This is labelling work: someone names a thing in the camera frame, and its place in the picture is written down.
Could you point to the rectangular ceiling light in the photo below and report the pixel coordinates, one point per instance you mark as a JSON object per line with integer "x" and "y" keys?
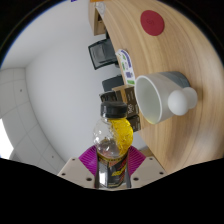
{"x": 5, "y": 140}

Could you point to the large dark brown box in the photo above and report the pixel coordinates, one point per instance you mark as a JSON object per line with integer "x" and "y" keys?
{"x": 108, "y": 97}

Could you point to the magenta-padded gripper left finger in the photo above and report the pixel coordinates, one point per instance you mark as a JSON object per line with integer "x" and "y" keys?
{"x": 87, "y": 160}

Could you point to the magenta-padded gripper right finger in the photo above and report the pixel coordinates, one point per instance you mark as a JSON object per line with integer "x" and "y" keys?
{"x": 135, "y": 160}

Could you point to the grey mesh office chair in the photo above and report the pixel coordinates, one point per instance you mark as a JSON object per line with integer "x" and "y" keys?
{"x": 101, "y": 54}

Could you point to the wooden side desk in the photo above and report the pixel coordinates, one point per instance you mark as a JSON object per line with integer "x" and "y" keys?
{"x": 95, "y": 23}

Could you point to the white printed leaflet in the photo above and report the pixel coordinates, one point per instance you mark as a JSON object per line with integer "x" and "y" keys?
{"x": 126, "y": 66}

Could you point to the clear bottle with black cap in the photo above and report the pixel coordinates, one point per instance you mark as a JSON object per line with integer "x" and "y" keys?
{"x": 111, "y": 153}

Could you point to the white and grey mug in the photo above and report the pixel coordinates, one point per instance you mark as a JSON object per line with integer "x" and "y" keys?
{"x": 150, "y": 100}

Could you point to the flat round red coaster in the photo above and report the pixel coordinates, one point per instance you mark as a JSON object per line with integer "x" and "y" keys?
{"x": 152, "y": 22}

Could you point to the small dark brown box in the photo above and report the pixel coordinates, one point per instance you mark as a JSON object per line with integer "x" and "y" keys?
{"x": 135, "y": 124}

